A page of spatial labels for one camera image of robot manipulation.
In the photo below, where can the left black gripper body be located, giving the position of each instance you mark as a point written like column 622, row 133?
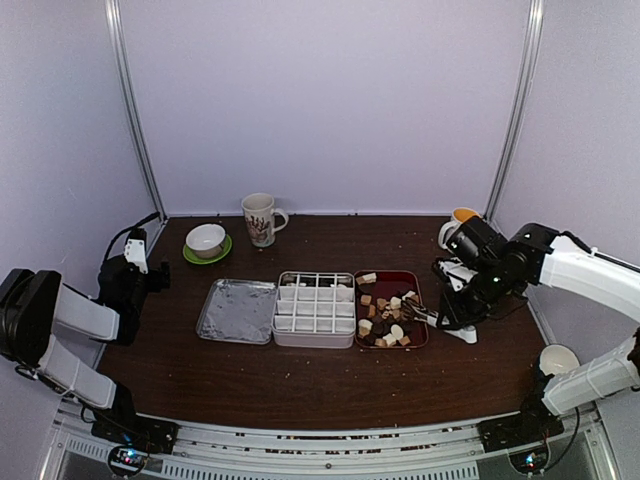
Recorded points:
column 158, row 282

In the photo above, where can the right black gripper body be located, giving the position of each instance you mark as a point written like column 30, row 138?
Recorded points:
column 489, row 288

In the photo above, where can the white metal tongs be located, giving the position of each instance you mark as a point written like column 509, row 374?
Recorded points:
column 414, row 310

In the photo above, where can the red chocolate tray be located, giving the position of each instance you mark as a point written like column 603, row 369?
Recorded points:
column 378, row 296

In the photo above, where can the lilac bunny tin lid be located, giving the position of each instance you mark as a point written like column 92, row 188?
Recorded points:
column 238, row 311

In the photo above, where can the lilac tin box with dividers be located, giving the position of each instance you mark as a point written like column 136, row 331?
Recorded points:
column 314, row 310

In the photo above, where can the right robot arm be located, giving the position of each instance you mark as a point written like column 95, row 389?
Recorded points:
column 579, row 296

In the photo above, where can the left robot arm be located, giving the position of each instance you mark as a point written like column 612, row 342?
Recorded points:
column 34, row 303

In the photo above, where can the white oval chocolate in tray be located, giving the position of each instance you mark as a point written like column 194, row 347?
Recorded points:
column 364, row 327

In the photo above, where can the white mug yellow inside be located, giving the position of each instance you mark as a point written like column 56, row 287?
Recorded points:
column 458, row 216

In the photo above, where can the green saucer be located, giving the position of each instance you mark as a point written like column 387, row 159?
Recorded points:
column 192, row 258

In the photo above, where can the white bowl near right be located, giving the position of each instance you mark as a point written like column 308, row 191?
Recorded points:
column 557, row 359

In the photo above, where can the tall floral mug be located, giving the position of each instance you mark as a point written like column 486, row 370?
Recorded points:
column 263, row 219

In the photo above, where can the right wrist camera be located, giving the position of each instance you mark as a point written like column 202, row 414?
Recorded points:
column 453, row 272

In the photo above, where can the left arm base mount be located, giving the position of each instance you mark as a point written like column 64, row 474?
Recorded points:
column 134, row 448

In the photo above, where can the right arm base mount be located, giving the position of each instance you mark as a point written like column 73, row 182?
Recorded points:
column 526, row 444

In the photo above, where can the front aluminium rail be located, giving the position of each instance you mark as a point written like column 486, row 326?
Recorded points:
column 441, row 451

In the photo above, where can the right aluminium frame post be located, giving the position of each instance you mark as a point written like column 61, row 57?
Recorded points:
column 527, row 68

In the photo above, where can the aluminium frame post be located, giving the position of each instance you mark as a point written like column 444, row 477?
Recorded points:
column 527, row 68
column 116, row 31

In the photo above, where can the left aluminium frame post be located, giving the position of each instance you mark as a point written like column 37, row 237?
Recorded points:
column 116, row 31

